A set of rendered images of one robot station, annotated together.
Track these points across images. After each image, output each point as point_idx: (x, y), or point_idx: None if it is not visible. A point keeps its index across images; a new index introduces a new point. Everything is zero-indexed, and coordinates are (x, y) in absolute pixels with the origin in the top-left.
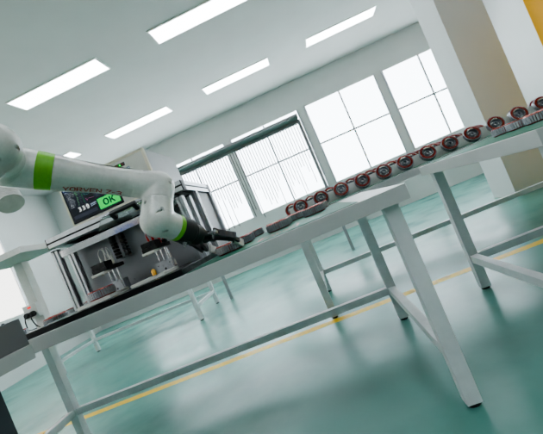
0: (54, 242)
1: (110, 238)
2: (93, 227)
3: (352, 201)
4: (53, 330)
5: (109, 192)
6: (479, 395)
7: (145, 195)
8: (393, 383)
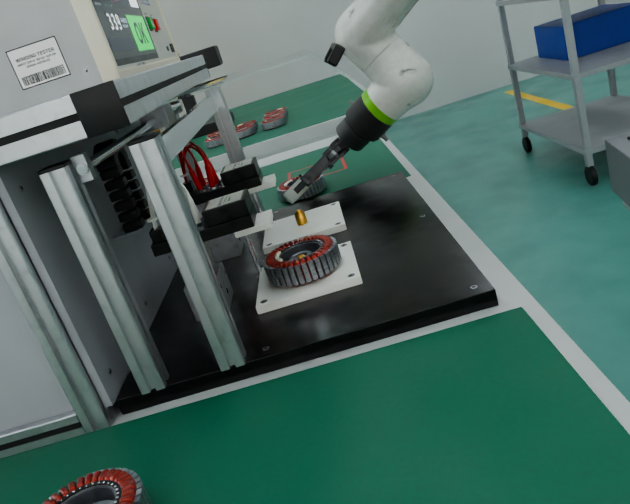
0: (130, 102)
1: (118, 160)
2: (169, 94)
3: (288, 158)
4: (488, 255)
5: (416, 2)
6: None
7: (397, 35)
8: None
